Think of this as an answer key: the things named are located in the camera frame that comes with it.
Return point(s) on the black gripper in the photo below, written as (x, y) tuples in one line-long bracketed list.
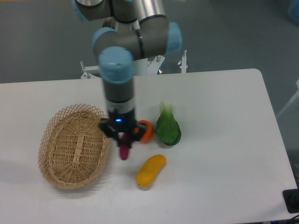
[(125, 123)]

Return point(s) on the purple sweet potato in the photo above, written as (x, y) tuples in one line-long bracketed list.
[(124, 147)]

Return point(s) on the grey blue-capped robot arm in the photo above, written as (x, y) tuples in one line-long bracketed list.
[(149, 34)]

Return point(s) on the woven wicker basket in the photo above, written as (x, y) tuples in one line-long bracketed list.
[(73, 150)]

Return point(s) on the orange fruit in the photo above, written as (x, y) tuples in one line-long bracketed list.
[(146, 138)]

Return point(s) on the green bok choy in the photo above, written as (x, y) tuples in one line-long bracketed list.
[(167, 128)]

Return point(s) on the yellow mango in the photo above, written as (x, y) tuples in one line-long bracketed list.
[(150, 170)]

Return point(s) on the black device at table edge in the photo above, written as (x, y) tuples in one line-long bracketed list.
[(291, 198)]

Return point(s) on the blue object top right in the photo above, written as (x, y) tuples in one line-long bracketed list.
[(293, 11)]

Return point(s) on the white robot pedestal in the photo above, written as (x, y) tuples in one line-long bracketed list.
[(141, 66)]

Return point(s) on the white metal base frame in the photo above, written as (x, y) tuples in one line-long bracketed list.
[(156, 66)]

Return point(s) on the white frame at right edge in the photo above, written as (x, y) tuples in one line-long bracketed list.
[(290, 101)]

